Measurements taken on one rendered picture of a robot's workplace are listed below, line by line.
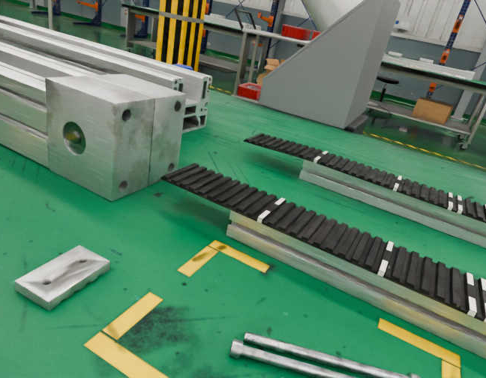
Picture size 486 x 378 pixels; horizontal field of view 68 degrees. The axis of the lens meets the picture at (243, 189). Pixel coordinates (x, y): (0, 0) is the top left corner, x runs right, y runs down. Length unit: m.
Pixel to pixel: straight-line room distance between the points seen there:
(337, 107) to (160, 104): 0.52
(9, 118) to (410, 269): 0.43
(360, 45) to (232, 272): 0.61
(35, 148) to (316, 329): 0.33
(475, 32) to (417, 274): 7.79
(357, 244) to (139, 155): 0.22
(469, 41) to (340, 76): 7.22
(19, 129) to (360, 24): 0.63
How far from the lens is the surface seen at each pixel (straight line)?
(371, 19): 0.81
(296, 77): 0.84
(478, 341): 0.31
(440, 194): 0.49
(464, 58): 7.99
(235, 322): 0.25
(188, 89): 0.60
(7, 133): 0.47
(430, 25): 8.03
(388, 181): 0.47
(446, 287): 0.31
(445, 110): 5.24
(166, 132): 0.39
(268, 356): 0.23
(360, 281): 0.31
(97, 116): 0.35
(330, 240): 0.30
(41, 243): 0.31
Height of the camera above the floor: 0.96
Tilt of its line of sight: 25 degrees down
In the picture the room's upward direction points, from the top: 12 degrees clockwise
